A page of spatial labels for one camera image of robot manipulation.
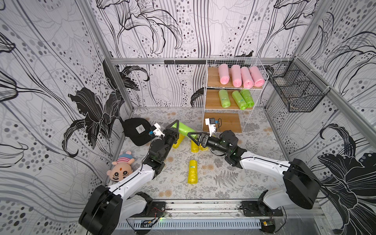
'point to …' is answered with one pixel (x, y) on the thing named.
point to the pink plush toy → (122, 168)
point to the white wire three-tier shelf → (232, 118)
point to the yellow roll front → (193, 172)
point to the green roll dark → (185, 129)
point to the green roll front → (240, 101)
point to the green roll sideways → (246, 96)
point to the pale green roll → (224, 98)
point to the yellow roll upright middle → (195, 148)
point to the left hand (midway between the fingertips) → (183, 124)
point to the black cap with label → (138, 130)
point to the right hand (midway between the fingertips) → (191, 134)
